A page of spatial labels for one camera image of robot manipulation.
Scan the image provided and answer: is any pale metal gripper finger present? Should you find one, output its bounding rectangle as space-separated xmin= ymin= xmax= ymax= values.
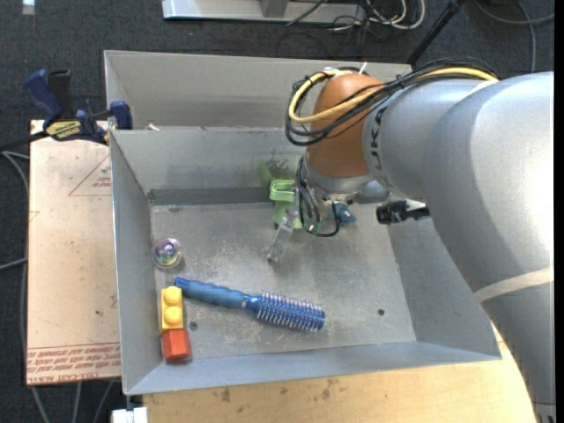
xmin=265 ymin=208 xmax=298 ymax=263

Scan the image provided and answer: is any small teal toy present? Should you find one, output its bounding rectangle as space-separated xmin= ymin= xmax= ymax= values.
xmin=331 ymin=202 xmax=358 ymax=226

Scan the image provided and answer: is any grey metal bin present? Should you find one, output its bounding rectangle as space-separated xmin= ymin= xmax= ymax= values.
xmin=103 ymin=49 xmax=502 ymax=397

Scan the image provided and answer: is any blue round hairbrush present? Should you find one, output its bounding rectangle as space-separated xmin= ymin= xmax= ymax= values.
xmin=174 ymin=277 xmax=327 ymax=335

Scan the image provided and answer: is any clear iridescent ball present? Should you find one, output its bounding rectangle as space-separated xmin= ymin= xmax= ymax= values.
xmin=151 ymin=237 xmax=184 ymax=270

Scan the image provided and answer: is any yellow toy brick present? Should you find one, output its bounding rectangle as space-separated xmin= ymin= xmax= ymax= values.
xmin=160 ymin=286 xmax=187 ymax=332

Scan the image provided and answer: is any red toy block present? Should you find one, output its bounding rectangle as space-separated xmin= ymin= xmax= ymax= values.
xmin=160 ymin=329 xmax=193 ymax=363

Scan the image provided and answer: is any brown cardboard board red print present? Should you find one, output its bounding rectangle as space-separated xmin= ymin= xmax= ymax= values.
xmin=26 ymin=119 xmax=122 ymax=387

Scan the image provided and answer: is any black cylinder on white bracket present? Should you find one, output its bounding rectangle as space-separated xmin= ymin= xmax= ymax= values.
xmin=375 ymin=197 xmax=431 ymax=226

